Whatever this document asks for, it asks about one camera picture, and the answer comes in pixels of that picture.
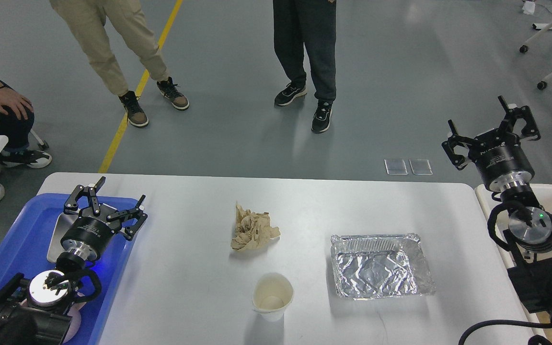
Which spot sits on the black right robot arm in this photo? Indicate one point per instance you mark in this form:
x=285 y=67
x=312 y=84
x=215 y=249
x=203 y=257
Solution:
x=518 y=224

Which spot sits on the crumpled brown paper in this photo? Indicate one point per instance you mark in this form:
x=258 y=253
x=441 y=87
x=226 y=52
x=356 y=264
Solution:
x=253 y=230

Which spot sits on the pink mug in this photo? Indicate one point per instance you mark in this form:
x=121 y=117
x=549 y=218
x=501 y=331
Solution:
x=76 y=319

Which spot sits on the aluminium foil tray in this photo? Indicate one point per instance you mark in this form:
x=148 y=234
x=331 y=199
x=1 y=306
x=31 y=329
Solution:
x=380 y=266

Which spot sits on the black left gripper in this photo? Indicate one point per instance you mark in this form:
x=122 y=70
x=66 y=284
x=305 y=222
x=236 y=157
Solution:
x=89 y=232

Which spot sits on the left floor outlet plate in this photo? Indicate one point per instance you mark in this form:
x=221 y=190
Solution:
x=395 y=167

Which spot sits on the stainless steel rectangular tray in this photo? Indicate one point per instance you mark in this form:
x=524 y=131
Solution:
x=61 y=242

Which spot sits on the right floor outlet plate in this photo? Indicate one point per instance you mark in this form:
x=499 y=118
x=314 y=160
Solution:
x=420 y=166

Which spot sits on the white paper cup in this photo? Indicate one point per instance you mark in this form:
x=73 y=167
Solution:
x=272 y=295

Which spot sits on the grey office chair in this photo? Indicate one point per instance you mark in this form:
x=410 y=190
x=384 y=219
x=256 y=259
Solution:
x=42 y=144

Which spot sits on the person in black trousers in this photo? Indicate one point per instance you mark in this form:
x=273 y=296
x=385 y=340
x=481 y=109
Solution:
x=307 y=28

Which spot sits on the white plastic bin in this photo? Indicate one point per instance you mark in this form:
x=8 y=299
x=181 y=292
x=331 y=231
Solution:
x=543 y=192

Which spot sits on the floor outlet plate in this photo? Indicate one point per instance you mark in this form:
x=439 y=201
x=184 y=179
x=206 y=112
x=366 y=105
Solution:
x=420 y=166
x=395 y=167

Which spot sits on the blue plastic tray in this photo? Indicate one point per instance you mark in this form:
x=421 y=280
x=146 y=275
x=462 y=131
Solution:
x=25 y=247

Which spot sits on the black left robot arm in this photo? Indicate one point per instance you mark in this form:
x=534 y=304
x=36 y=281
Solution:
x=61 y=263

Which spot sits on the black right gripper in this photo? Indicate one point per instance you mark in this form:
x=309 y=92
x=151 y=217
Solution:
x=501 y=160

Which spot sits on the person in dark jeans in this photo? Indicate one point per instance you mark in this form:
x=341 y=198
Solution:
x=16 y=122

